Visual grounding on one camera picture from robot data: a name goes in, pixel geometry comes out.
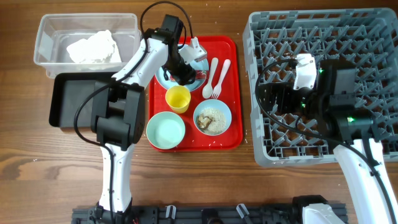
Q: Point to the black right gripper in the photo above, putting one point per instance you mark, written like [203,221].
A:
[277,99]

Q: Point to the rice and food scraps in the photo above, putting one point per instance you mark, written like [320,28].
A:
[211,121]

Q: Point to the red serving tray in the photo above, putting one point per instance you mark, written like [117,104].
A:
[221,47]

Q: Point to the yellow plastic cup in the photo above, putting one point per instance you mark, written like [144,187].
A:
[178,98]

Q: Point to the white crumpled tissue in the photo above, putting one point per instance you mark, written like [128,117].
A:
[99,48]

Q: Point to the white plastic spoon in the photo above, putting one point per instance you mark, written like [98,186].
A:
[208,89]

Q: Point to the light blue rice bowl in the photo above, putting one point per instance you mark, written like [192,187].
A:
[213,103]

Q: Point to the red snack wrapper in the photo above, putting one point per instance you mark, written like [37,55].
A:
[201,74]

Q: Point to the grey dishwasher rack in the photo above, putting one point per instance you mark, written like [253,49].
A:
[365,37]

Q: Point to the light blue plate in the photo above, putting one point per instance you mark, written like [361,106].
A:
[166,81]

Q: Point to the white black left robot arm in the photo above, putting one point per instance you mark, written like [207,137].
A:
[117,145]

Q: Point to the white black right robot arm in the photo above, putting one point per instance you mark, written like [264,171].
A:
[325,92]

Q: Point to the white plastic fork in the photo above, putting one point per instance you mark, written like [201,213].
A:
[218,88]

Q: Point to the black food waste tray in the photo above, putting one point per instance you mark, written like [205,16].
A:
[71,99]

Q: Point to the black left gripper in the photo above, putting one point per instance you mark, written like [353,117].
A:
[183,74]

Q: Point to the clear plastic waste bin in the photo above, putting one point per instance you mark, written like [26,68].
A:
[57,31]

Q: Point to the mint green bowl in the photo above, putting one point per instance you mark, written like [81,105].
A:
[165,130]

